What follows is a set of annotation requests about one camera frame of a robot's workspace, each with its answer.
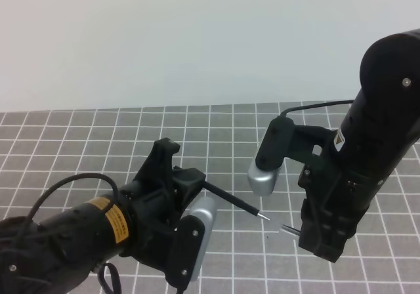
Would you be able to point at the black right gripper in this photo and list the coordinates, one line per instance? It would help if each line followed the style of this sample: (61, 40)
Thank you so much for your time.
(343, 171)

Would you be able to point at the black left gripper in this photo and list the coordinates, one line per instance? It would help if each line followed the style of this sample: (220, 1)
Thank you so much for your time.
(161, 235)

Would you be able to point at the black pen silver tip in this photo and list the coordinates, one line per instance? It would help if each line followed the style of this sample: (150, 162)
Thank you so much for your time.
(234, 200)

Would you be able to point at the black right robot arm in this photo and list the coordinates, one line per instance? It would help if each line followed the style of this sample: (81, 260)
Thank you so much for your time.
(389, 77)

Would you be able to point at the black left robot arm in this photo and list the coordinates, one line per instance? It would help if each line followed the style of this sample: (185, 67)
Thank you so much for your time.
(57, 254)

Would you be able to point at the grey grid tablecloth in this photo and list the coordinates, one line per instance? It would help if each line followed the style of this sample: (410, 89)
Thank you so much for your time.
(246, 254)

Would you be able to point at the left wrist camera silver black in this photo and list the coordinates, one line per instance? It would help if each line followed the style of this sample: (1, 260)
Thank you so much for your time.
(205, 210)

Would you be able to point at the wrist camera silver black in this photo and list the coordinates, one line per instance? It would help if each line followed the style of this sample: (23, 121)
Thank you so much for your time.
(205, 210)
(264, 170)

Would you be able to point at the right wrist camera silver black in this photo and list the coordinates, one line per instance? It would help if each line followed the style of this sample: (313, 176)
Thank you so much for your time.
(264, 170)

